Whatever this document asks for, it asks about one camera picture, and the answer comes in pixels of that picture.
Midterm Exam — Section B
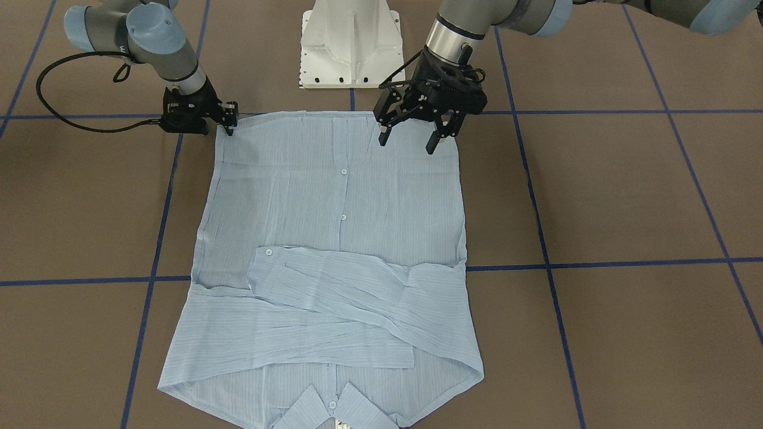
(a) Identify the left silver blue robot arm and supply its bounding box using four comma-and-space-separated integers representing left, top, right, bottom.
373, 1, 761, 155

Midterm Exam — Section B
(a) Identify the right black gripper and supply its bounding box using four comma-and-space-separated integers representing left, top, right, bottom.
160, 78, 239, 136

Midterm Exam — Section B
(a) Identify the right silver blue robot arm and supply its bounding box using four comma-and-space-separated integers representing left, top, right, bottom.
64, 1, 239, 135

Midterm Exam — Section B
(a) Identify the white central pedestal column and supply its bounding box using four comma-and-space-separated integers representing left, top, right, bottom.
299, 1, 404, 89

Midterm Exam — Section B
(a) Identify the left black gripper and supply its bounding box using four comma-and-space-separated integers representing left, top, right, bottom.
373, 47, 488, 155

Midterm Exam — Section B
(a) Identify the light blue button shirt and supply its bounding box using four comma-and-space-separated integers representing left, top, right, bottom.
158, 111, 484, 428

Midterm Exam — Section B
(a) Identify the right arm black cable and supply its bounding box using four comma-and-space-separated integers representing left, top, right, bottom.
36, 51, 165, 133

